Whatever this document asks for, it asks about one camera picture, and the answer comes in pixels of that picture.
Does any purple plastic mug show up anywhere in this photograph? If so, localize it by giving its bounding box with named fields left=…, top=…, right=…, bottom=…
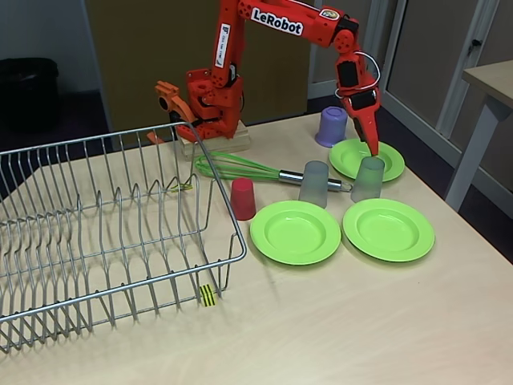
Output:
left=314, top=106, right=349, bottom=148

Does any grey translucent plastic cup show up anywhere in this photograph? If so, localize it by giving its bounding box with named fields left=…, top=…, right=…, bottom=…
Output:
left=297, top=160, right=330, bottom=209
left=350, top=156, right=386, bottom=204

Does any red plastic cup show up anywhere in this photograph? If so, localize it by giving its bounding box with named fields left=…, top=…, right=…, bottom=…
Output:
left=230, top=177, right=257, bottom=221

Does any green plastic plate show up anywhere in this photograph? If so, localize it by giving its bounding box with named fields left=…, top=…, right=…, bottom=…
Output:
left=341, top=197, right=436, bottom=263
left=329, top=138, right=406, bottom=184
left=249, top=200, right=342, bottom=266

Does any grey cabinet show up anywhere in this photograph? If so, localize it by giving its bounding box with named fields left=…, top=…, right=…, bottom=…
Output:
left=307, top=0, right=513, bottom=189

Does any wooden base block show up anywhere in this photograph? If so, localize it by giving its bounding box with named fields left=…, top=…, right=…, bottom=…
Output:
left=178, top=122, right=252, bottom=161

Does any beige side table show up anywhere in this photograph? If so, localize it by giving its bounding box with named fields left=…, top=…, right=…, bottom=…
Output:
left=443, top=59, right=513, bottom=212

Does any orange table clamp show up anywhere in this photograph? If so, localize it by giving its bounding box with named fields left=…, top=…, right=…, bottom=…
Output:
left=146, top=79, right=200, bottom=145

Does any yellow black striped tape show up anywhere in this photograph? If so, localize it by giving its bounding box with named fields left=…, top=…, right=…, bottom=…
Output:
left=199, top=283, right=219, bottom=309

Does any brown partition board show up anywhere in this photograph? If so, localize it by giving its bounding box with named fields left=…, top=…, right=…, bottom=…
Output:
left=85, top=0, right=313, bottom=132

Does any black trash bin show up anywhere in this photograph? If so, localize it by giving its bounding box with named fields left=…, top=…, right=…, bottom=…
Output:
left=0, top=58, right=60, bottom=133

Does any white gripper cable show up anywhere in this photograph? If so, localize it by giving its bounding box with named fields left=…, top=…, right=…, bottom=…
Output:
left=335, top=51, right=382, bottom=99

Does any green whisk with metal handle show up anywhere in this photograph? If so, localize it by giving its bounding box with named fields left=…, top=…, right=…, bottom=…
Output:
left=194, top=151, right=354, bottom=194

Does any metal wire dish rack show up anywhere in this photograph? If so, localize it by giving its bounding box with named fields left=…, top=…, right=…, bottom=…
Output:
left=0, top=120, right=248, bottom=354

